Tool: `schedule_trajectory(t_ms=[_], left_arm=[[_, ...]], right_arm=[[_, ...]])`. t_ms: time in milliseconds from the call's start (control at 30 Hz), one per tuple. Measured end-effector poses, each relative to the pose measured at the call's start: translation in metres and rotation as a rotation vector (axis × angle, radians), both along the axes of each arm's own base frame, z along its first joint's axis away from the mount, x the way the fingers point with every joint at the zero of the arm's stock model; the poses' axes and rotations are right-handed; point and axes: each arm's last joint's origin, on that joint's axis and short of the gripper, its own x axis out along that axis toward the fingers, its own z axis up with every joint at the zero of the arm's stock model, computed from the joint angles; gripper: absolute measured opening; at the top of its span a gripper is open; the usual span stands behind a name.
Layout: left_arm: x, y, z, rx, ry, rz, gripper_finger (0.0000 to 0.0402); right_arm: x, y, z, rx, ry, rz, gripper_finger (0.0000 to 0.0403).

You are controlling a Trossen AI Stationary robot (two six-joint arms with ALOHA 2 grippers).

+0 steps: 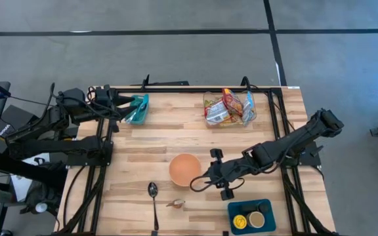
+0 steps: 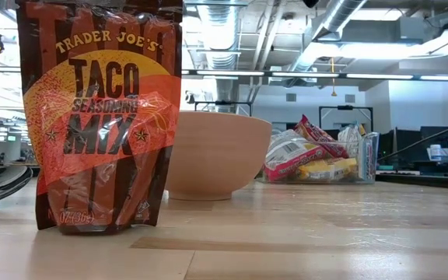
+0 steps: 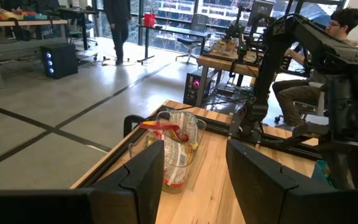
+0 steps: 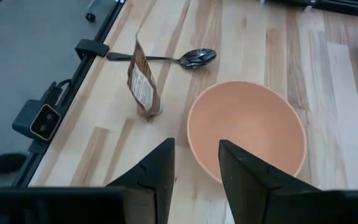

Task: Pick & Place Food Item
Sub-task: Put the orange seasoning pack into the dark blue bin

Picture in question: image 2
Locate peach ceramic bowl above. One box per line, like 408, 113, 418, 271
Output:
164, 110, 274, 202

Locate black computer monitors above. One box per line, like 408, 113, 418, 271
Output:
377, 124, 448, 163

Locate yellow striped food packet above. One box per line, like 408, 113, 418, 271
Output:
296, 157, 359, 183

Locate dark red ramen packet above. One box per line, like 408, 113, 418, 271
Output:
293, 114, 350, 159

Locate yellow hanging pendant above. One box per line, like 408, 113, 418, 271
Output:
330, 57, 338, 98

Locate silver ventilation duct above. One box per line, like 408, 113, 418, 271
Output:
285, 0, 369, 74
196, 0, 244, 114

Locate white plastic bottle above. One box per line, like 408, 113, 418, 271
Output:
429, 143, 443, 162

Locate ceiling light strip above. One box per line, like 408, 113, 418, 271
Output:
180, 68, 448, 82

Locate clear plastic container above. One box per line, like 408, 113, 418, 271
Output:
261, 130, 380, 184

